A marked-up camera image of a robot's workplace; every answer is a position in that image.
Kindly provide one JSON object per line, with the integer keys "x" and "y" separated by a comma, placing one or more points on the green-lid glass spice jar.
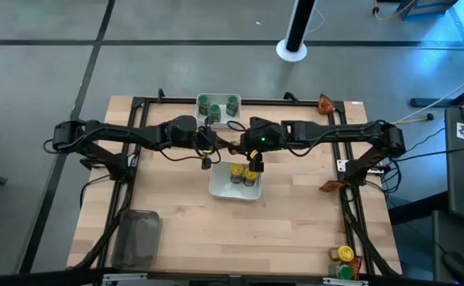
{"x": 203, "y": 104}
{"x": 232, "y": 105}
{"x": 215, "y": 113}
{"x": 343, "y": 272}

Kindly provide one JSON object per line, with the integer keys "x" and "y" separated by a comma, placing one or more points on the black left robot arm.
{"x": 117, "y": 133}

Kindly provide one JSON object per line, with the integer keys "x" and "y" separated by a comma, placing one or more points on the grey plastic bin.
{"x": 136, "y": 238}

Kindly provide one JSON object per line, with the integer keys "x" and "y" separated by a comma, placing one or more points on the black desk frame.
{"x": 434, "y": 102}

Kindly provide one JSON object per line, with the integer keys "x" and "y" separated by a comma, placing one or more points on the white plastic bin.
{"x": 226, "y": 190}
{"x": 220, "y": 125}

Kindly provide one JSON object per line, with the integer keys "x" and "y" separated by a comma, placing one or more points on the black-white pole with round base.
{"x": 291, "y": 53}

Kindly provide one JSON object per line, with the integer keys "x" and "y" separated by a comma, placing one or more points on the white power strip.
{"x": 342, "y": 165}

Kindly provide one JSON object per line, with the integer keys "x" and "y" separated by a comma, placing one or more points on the yellow-lid dark spice jar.
{"x": 342, "y": 254}
{"x": 250, "y": 175}
{"x": 236, "y": 171}

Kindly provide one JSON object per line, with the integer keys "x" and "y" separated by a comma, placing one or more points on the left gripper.
{"x": 208, "y": 139}

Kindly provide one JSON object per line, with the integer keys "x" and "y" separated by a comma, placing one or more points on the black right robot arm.
{"x": 335, "y": 133}

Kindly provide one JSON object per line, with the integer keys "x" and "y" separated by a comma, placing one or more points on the black computer mouse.
{"x": 458, "y": 264}

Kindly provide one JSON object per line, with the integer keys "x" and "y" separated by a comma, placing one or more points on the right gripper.
{"x": 254, "y": 145}

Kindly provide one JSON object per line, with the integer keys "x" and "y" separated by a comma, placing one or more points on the black table frame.
{"x": 275, "y": 101}

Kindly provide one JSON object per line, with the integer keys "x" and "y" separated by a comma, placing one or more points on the silver aluminium bracket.
{"x": 345, "y": 282}
{"x": 124, "y": 278}

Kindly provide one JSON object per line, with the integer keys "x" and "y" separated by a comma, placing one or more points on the orange-brown snack packet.
{"x": 358, "y": 268}
{"x": 331, "y": 186}
{"x": 325, "y": 105}

